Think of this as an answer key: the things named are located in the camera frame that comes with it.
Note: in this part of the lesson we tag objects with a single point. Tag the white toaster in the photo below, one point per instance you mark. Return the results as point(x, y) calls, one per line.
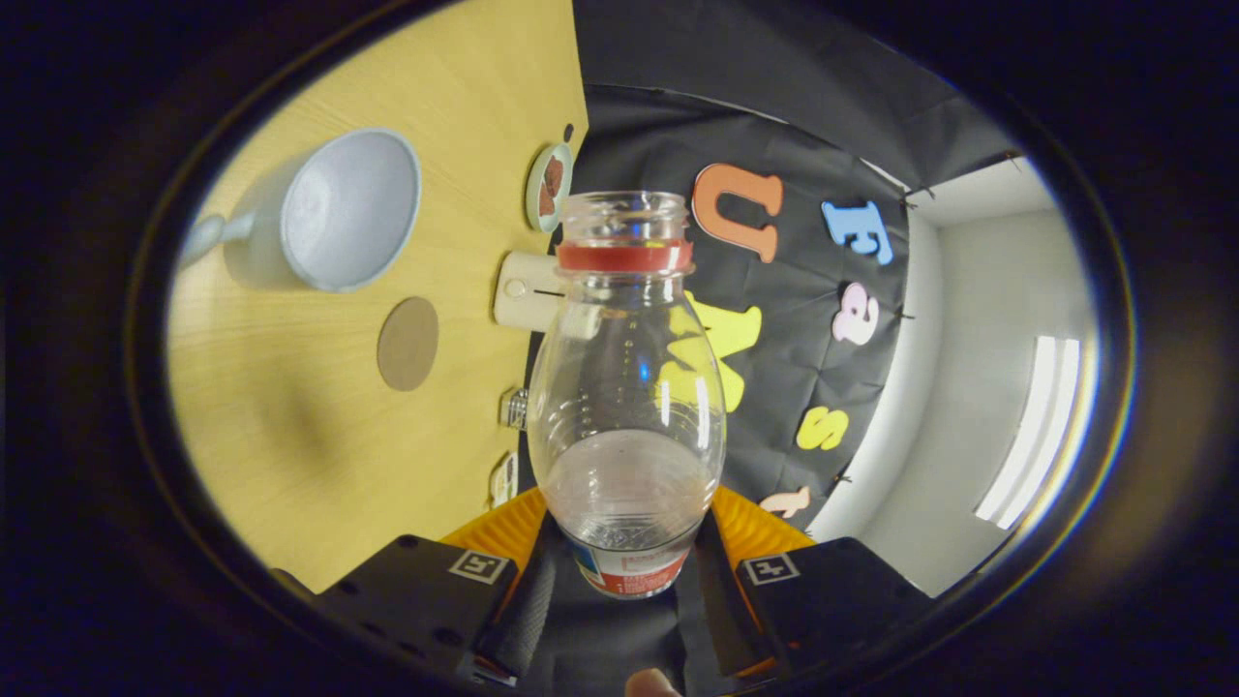
point(523, 290)

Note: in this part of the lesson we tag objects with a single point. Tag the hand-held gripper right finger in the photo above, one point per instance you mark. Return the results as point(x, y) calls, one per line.
point(711, 620)

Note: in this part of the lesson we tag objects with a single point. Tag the white food tray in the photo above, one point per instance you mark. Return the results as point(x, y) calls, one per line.
point(503, 479)

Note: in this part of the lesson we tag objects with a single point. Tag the long ceiling light panel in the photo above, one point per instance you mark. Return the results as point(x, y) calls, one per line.
point(1031, 431)

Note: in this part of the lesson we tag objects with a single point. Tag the wooden table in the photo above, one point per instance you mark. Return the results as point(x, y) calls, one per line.
point(290, 416)

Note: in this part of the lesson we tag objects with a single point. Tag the brown round coaster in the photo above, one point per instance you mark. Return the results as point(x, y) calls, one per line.
point(407, 344)

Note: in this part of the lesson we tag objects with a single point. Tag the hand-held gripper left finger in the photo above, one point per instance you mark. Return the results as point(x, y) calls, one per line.
point(528, 620)

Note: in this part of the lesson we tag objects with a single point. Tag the clear juice bottle red label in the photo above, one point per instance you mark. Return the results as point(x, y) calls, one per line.
point(624, 465)

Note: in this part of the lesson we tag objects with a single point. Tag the pale green plate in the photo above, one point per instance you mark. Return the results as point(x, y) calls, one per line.
point(532, 198)

